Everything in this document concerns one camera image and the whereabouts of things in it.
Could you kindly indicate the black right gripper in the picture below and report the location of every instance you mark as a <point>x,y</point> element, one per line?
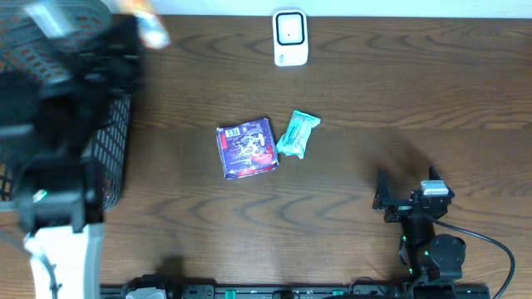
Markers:
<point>400,208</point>

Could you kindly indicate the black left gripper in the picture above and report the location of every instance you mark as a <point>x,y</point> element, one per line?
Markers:
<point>120,47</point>

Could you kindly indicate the small orange packet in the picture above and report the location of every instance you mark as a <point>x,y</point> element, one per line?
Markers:
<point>152,31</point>

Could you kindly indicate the green wipes packet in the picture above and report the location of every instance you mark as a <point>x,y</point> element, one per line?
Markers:
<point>294,141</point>

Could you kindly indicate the purple snack package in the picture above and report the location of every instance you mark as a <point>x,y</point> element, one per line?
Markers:
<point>247,149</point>

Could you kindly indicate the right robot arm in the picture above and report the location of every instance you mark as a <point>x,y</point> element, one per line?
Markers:
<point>431,257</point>

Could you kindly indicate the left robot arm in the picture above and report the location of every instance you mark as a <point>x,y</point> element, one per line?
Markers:
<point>63,147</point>

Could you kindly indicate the white barcode scanner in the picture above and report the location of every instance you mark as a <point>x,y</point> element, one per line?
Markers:
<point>290,38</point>

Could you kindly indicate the grey plastic basket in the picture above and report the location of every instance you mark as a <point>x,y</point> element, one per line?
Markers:
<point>24,48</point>

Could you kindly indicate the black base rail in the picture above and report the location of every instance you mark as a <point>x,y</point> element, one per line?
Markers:
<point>154,286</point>

